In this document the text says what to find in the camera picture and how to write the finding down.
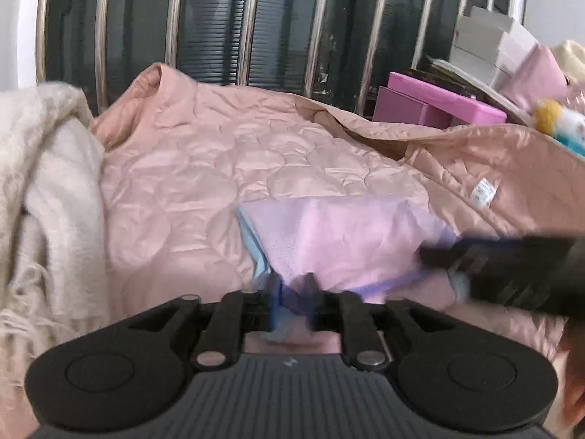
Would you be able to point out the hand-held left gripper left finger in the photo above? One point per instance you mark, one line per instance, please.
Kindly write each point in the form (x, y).
(275, 305)

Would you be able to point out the white alpaca plush toy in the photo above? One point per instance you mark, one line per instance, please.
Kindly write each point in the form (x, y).
(562, 123)

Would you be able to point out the person's right hand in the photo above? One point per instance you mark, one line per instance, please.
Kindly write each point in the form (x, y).
(575, 370)

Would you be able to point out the plastic bag of pink filling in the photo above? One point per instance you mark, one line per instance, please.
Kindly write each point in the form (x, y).
(576, 98)

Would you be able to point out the cream knitted scarf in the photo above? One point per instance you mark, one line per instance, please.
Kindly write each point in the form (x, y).
(50, 201)

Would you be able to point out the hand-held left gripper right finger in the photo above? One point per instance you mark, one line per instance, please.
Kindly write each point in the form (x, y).
(311, 305)

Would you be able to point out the stack of white boxes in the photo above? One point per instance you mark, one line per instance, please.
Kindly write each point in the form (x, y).
(489, 39)

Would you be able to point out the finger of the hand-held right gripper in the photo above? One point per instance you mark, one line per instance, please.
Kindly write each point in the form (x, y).
(475, 252)

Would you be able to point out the magenta flat box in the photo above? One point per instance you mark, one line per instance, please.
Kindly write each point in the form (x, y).
(448, 100)

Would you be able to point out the pink quilted blanket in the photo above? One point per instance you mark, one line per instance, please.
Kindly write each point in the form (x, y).
(192, 183)

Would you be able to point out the metal window grille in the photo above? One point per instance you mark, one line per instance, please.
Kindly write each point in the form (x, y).
(219, 23)

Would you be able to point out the pink shirt with purple trim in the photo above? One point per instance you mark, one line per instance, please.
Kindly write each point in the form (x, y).
(347, 238)

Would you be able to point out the mauve box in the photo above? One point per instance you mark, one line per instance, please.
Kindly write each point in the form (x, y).
(406, 112)

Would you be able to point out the cream fluffy bundle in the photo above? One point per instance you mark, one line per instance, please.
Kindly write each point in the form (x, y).
(571, 59)

